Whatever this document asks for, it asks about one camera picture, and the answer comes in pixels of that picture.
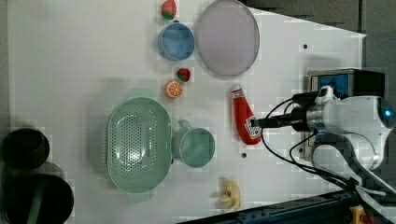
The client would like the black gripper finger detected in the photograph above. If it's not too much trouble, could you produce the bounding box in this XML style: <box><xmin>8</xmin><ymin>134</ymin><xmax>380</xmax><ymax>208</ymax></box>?
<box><xmin>250</xmin><ymin>119</ymin><xmax>280</xmax><ymax>127</ymax></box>

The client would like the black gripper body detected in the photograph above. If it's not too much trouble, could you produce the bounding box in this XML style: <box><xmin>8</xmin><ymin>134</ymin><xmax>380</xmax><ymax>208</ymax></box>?
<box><xmin>286</xmin><ymin>91</ymin><xmax>318</xmax><ymax>132</ymax></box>

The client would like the red plush ketchup bottle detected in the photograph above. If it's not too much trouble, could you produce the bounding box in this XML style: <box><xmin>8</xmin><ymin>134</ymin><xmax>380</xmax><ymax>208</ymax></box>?
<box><xmin>231</xmin><ymin>84</ymin><xmax>261</xmax><ymax>145</ymax></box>

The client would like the green plastic strainer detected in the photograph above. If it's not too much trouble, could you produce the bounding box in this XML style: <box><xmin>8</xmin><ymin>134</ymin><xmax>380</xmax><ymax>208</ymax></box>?
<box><xmin>106</xmin><ymin>89</ymin><xmax>172</xmax><ymax>203</ymax></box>

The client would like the silver black toaster oven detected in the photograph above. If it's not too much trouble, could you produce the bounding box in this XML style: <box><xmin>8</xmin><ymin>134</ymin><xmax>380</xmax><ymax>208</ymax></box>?
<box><xmin>306</xmin><ymin>69</ymin><xmax>395</xmax><ymax>168</ymax></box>

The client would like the toy banana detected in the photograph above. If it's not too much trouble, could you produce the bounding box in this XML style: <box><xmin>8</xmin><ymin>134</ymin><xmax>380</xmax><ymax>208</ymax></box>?
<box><xmin>219</xmin><ymin>178</ymin><xmax>241</xmax><ymax>212</ymax></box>

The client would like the green plastic cup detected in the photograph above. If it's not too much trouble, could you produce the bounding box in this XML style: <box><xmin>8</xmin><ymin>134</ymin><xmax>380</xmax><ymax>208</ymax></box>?
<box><xmin>171</xmin><ymin>119</ymin><xmax>216</xmax><ymax>168</ymax></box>

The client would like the purple round plate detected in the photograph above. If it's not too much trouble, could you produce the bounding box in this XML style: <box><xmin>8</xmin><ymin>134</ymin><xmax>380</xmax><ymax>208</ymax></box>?
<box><xmin>196</xmin><ymin>0</ymin><xmax>260</xmax><ymax>76</ymax></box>

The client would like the small toy strawberry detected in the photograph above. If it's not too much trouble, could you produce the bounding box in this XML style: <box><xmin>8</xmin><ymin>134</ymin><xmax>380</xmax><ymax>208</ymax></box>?
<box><xmin>177</xmin><ymin>68</ymin><xmax>191</xmax><ymax>82</ymax></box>

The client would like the toy orange half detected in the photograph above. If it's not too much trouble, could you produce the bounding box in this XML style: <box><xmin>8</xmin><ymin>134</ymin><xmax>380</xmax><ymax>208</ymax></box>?
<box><xmin>163</xmin><ymin>80</ymin><xmax>183</xmax><ymax>99</ymax></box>

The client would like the yellow red emergency button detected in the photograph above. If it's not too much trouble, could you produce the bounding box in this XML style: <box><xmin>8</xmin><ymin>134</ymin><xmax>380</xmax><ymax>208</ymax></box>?
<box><xmin>349</xmin><ymin>205</ymin><xmax>376</xmax><ymax>224</ymax></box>

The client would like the blue plastic cup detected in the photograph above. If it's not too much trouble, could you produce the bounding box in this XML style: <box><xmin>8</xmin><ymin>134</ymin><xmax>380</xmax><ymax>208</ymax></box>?
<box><xmin>157</xmin><ymin>21</ymin><xmax>195</xmax><ymax>61</ymax></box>

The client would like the toy watermelon slice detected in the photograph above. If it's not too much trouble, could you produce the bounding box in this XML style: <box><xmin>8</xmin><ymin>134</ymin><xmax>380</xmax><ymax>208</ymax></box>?
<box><xmin>161</xmin><ymin>0</ymin><xmax>177</xmax><ymax>20</ymax></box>

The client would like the large black round bin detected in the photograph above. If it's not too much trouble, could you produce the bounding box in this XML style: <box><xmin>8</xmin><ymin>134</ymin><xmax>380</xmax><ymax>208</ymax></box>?
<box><xmin>5</xmin><ymin>174</ymin><xmax>74</xmax><ymax>224</ymax></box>

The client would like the small black cylinder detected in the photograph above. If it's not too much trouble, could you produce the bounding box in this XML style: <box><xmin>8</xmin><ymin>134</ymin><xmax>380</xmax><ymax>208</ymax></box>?
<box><xmin>1</xmin><ymin>128</ymin><xmax>50</xmax><ymax>170</ymax></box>

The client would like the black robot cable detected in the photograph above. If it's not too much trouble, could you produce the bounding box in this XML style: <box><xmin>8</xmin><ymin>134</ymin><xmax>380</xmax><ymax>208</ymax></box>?
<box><xmin>261</xmin><ymin>98</ymin><xmax>359</xmax><ymax>190</ymax></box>

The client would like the blue metal table rail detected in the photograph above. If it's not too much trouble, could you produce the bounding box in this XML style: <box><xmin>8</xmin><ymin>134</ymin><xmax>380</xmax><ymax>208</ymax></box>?
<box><xmin>177</xmin><ymin>191</ymin><xmax>357</xmax><ymax>224</ymax></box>

